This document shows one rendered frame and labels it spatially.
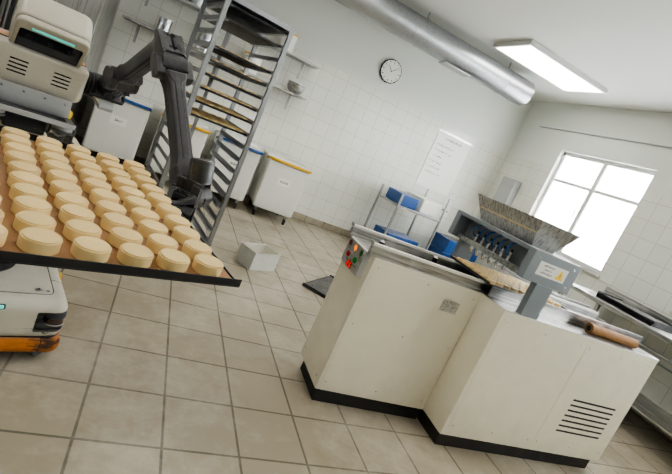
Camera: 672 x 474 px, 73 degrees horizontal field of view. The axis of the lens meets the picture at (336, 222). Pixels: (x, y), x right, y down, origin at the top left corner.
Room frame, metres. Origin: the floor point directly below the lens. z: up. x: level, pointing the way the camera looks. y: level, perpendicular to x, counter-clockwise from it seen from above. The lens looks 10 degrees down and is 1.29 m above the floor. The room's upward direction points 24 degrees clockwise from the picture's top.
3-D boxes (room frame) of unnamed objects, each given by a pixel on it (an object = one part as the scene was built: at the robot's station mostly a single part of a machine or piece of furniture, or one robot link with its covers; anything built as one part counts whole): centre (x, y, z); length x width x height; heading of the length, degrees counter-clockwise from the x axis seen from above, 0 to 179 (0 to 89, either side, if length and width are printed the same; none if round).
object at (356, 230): (2.82, -1.01, 0.87); 2.01 x 0.03 x 0.07; 113
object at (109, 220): (0.74, 0.34, 1.01); 0.05 x 0.05 x 0.02
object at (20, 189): (0.69, 0.47, 1.01); 0.05 x 0.05 x 0.02
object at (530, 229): (2.64, -0.97, 1.25); 0.56 x 0.29 x 0.14; 23
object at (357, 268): (2.31, -0.16, 0.77); 0.24 x 0.04 x 0.14; 23
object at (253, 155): (5.56, 1.47, 0.39); 0.64 x 0.54 x 0.77; 23
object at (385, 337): (2.45, -0.50, 0.45); 0.70 x 0.34 x 0.90; 113
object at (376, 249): (2.55, -1.12, 0.87); 2.01 x 0.03 x 0.07; 113
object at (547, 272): (2.64, -0.97, 1.01); 0.72 x 0.33 x 0.34; 23
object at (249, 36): (3.31, 1.14, 1.68); 0.60 x 0.40 x 0.02; 34
